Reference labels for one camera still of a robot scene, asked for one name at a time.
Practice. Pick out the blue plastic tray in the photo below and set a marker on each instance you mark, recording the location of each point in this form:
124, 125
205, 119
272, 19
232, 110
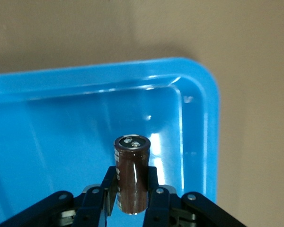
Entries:
61, 132

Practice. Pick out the dark brown cylindrical capacitor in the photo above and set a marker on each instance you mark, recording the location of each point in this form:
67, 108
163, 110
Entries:
132, 179

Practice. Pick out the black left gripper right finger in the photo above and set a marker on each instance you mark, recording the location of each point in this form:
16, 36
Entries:
161, 205

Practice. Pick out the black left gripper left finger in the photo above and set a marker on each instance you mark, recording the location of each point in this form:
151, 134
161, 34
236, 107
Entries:
92, 205

